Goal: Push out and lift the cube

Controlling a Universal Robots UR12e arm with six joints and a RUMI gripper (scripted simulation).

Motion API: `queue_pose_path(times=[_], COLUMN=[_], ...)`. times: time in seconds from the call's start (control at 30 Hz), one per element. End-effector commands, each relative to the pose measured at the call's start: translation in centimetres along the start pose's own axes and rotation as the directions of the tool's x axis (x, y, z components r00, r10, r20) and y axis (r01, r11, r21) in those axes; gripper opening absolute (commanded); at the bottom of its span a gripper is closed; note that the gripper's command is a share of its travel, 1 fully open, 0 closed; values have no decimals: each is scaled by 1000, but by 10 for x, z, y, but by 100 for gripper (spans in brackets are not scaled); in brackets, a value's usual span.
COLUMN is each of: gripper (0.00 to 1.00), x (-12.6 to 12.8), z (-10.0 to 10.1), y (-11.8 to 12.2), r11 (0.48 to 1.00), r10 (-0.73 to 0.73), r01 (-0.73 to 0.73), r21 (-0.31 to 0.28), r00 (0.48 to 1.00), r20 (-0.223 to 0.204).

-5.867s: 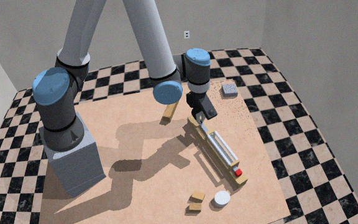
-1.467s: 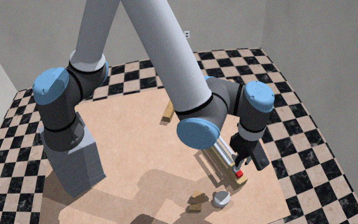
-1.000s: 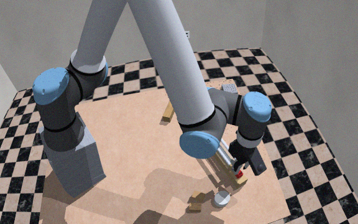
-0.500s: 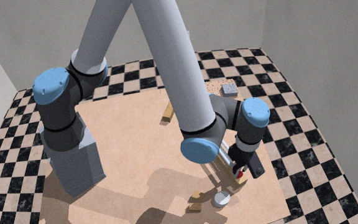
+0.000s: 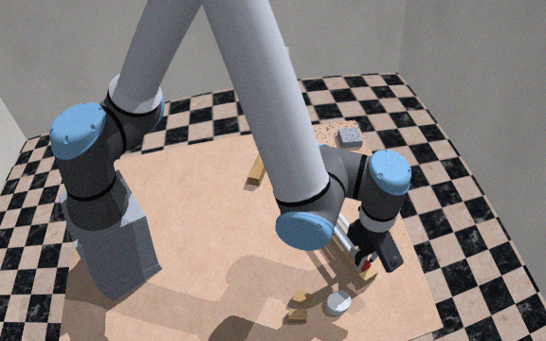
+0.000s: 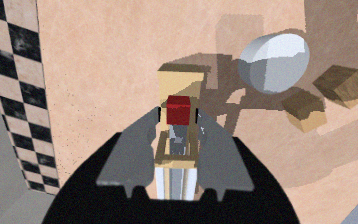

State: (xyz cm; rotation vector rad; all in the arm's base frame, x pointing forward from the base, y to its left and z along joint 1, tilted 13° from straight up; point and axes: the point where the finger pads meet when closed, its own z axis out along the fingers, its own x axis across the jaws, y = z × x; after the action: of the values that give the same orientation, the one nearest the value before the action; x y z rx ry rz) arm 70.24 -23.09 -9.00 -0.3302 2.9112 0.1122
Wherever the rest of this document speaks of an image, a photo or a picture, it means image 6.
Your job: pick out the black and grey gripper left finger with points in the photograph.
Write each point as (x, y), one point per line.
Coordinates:
(124, 161)

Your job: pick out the brown wooden cube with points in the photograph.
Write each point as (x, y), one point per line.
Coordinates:
(305, 111)
(339, 85)

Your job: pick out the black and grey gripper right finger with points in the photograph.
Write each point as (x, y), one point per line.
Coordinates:
(227, 165)

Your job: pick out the dark red cube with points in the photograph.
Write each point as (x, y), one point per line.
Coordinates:
(178, 110)

